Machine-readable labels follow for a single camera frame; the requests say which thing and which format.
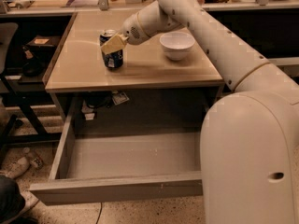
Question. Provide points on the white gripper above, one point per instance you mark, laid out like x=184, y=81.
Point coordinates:
x=131, y=30

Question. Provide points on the white sneaker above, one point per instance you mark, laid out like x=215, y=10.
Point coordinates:
x=17, y=168

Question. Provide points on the clear plastic bottle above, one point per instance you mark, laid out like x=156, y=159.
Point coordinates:
x=33, y=158

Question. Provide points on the white paper tag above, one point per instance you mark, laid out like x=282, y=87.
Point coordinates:
x=119, y=98

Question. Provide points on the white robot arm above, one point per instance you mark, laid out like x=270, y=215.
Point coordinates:
x=248, y=137

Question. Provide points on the white ceramic bowl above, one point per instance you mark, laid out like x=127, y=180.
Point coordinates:
x=176, y=45

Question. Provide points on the blue pepsi can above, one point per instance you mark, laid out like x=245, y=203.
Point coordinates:
x=112, y=60

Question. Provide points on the open grey top drawer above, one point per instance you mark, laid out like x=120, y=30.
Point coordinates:
x=137, y=151

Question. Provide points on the black box with label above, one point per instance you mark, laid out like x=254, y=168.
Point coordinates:
x=44, y=42

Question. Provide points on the dark trouser leg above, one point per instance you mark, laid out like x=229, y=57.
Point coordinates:
x=11, y=200

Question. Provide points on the grey cabinet with beige top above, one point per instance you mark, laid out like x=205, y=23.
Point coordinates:
x=183, y=88

